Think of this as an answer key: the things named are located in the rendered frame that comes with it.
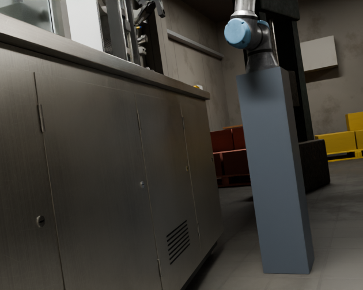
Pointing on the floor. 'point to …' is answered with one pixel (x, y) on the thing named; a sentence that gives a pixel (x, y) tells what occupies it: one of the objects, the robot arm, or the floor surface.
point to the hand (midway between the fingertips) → (136, 24)
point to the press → (313, 173)
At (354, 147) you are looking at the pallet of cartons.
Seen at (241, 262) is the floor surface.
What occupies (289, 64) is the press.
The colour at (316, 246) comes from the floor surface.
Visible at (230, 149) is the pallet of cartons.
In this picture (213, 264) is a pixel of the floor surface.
